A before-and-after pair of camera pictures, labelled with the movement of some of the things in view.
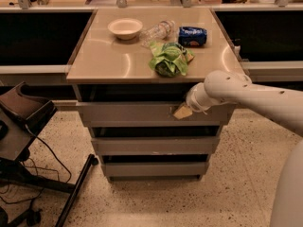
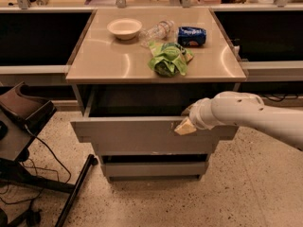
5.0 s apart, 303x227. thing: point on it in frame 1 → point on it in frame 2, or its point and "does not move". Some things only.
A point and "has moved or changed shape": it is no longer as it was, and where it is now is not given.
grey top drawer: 147,113 has moved or changed shape
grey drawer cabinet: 131,77 does not move
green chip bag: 170,59 does not move
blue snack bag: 191,36 does not move
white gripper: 193,100 → 197,114
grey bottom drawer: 157,168 does not move
